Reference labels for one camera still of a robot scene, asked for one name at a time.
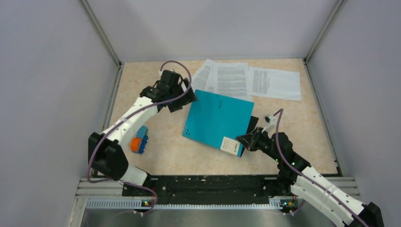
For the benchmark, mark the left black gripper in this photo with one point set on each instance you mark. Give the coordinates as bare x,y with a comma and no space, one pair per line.
190,97

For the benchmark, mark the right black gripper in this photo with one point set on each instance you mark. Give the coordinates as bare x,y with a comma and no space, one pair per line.
247,140

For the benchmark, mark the teal folder black inside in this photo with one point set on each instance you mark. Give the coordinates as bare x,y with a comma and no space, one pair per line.
216,120

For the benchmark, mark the printed paper stack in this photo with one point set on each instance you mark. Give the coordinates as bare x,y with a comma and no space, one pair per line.
228,79

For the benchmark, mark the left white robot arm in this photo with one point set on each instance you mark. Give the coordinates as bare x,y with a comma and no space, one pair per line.
107,150

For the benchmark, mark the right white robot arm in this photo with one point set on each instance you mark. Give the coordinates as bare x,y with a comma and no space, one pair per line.
297,177

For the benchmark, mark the single printed paper sheet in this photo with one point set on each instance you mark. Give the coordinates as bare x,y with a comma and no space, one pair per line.
278,84

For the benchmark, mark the blue orange toy car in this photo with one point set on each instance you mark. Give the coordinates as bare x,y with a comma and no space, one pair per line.
140,140

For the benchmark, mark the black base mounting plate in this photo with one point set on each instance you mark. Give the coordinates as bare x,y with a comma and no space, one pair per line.
216,190

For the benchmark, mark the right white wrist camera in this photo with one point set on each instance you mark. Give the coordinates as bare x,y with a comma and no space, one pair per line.
271,123

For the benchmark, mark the aluminium frame rail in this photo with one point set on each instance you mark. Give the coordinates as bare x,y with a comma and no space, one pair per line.
109,195

